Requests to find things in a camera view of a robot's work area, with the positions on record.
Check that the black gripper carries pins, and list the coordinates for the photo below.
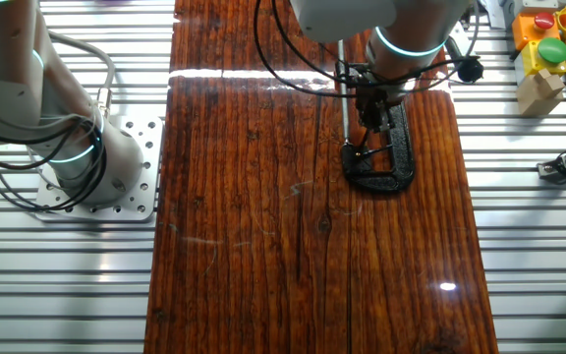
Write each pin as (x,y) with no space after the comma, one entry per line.
(379,100)

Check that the perforated silver base plate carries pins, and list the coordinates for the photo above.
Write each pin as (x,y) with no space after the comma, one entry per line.
(135,196)

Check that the short black hour hand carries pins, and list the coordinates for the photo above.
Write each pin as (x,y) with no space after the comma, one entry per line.
(376,149)

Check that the long black minute hand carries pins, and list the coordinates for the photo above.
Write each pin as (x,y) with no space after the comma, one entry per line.
(361,143)

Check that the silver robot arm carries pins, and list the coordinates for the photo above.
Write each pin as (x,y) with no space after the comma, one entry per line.
(8,74)

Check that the black metal C-clamp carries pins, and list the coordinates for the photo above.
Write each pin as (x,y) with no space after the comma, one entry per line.
(401,157)

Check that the black round connector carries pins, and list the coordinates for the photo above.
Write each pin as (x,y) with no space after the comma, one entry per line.
(469,70)

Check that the white grey device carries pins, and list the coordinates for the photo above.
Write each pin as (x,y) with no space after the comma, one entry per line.
(514,10)

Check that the orange box red button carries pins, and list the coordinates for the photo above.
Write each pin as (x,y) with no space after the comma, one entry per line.
(533,29)

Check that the plain wooden block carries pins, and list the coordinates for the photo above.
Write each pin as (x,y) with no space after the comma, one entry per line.
(538,96)

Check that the yellow box green button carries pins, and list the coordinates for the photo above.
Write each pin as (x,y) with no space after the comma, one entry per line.
(548,54)

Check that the glossy brown wooden board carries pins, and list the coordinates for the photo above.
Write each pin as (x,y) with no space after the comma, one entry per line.
(263,221)

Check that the black clock movement box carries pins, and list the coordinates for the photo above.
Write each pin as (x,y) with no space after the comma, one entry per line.
(349,161)

